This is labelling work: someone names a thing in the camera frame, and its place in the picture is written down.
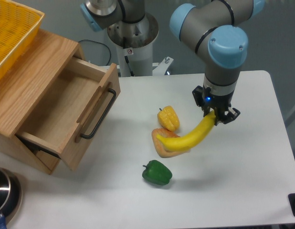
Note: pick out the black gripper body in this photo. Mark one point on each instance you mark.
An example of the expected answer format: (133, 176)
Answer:
(218, 97)

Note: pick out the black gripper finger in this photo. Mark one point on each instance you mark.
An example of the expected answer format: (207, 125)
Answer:
(226, 117)
(198, 96)

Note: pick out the yellow banana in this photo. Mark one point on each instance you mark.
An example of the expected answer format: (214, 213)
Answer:
(192, 139)

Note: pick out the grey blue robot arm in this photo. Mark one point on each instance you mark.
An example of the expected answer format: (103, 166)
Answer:
(211, 32)

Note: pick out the open wooden top drawer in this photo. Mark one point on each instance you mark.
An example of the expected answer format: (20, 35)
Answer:
(67, 117)

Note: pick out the wooden drawer cabinet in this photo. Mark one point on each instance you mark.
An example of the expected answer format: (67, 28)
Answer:
(24, 85)

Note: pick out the yellow bell pepper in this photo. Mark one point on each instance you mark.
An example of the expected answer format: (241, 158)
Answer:
(168, 118)

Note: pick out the orange bread slice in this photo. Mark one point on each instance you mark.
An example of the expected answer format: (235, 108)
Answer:
(163, 152)

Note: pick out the green bell pepper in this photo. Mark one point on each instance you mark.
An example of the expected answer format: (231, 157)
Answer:
(157, 173)

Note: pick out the yellow plastic basket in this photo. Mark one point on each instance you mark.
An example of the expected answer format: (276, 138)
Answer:
(19, 25)

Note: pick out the steel pot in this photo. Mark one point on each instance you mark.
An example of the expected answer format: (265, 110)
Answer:
(10, 197)

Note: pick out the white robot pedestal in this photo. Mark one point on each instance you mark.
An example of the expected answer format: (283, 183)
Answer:
(134, 47)

